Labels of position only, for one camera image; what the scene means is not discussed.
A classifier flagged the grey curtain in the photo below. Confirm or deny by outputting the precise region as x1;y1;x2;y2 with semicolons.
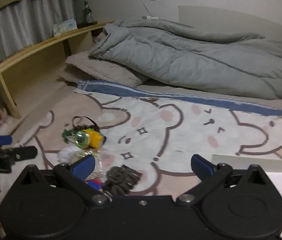
0;0;74;62

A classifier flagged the grey quilt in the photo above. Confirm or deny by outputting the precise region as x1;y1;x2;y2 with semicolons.
89;20;282;100

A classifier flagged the black scrunchie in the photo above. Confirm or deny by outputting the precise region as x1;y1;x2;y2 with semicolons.
102;165;142;197

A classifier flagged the white charger cable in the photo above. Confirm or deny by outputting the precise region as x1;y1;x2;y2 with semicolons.
130;0;160;21

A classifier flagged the tissue pack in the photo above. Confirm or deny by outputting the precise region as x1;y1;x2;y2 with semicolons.
53;19;77;36

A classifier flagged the green glass bottle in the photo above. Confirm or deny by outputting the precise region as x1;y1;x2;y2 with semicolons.
82;1;93;23

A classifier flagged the beige fluffy pillow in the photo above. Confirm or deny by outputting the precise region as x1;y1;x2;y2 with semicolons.
57;51;148;87

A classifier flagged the colourful card box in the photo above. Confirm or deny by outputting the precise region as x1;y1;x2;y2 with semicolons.
86;179;103;192

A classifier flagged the wooden headboard shelf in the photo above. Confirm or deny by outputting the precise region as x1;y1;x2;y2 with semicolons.
0;23;104;135

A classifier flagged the white crochet roll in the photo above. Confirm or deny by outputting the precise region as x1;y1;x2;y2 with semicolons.
58;145;81;164

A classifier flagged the yellow green headlamp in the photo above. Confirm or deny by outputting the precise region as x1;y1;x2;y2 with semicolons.
72;116;106;149

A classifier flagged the cartoon bear blanket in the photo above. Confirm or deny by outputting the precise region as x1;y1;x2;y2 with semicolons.
0;80;282;240

